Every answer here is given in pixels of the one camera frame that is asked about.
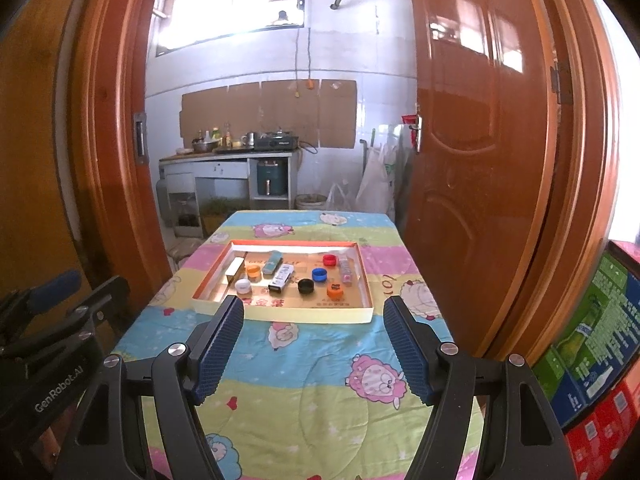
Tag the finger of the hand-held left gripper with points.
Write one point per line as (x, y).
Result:
(52, 286)
(97, 306)

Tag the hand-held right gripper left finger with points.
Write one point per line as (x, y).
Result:
(220, 350)

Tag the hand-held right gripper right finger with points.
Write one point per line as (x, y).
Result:
(407, 350)

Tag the white bottle cap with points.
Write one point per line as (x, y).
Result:
(243, 285)

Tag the gold rectangular box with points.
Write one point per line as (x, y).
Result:
(234, 269)

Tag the plain orange bottle cap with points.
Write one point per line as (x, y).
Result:
(252, 273)

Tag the orange cap with black label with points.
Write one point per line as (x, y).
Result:
(335, 290)

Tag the white printed lighter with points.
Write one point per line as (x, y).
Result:
(281, 277)

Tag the shallow cardboard box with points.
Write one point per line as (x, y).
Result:
(310, 316)

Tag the teal lighter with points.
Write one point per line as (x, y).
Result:
(271, 263)

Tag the black bottle cap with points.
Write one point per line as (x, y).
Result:
(305, 286)

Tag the blue bottle cap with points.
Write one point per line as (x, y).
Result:
(319, 274)

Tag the red bottle cap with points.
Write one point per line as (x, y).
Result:
(329, 260)

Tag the planter box with grass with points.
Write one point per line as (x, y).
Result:
(217, 212)

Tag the small white plastic bag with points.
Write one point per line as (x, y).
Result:
(337, 196)

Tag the metal strike plate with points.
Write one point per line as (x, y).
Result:
(140, 137)

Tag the large white plastic bag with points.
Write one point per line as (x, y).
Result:
(377, 180)

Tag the white bucket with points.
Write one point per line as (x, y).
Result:
(310, 201)

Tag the brown wooden door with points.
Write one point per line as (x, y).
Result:
(475, 185)

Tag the white kitchen counter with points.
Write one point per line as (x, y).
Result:
(225, 170)

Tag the teal air fryer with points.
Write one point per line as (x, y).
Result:
(272, 177)

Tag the green printed carton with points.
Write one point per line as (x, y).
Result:
(595, 325)

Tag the metal bowl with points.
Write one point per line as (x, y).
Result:
(205, 146)

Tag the metal pole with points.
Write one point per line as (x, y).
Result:
(369, 152)

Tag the green capped bottle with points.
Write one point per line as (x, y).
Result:
(216, 135)

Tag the metal kettle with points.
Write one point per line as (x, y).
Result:
(250, 140)

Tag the red printed carton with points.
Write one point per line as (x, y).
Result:
(605, 430)

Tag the brown sauce bottle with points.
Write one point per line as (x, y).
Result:
(228, 137)

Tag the red paper strip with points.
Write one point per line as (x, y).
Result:
(409, 119)

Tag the metal door hinge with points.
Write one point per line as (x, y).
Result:
(560, 80)

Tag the window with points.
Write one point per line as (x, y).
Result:
(235, 5)

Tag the brown wooden door frame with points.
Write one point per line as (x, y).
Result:
(110, 160)

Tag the cardboard wall sheets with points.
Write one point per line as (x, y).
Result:
(270, 112)

